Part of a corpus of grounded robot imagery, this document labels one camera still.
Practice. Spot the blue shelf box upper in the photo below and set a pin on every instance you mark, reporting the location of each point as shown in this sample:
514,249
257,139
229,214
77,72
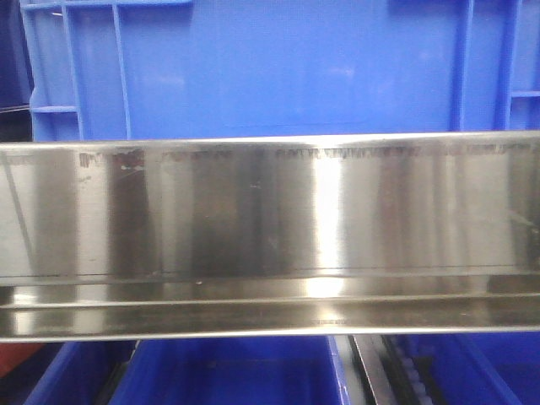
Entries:
206,69

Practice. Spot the blue shelf box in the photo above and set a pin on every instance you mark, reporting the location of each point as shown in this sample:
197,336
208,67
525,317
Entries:
82,373
206,69
235,370
471,368

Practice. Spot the metal shelf divider strut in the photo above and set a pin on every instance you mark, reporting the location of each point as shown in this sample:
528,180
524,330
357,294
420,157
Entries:
375,381

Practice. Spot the stainless steel shelf rail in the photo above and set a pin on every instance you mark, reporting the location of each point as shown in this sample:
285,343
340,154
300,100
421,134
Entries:
385,233

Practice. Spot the blue shelf box lower left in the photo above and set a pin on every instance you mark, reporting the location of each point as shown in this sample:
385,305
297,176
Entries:
82,373

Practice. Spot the blue shelf box lower middle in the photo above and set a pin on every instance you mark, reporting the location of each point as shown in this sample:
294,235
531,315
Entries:
235,370

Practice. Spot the blue shelf box lower right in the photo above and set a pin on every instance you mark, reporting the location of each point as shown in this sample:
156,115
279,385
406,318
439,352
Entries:
471,368

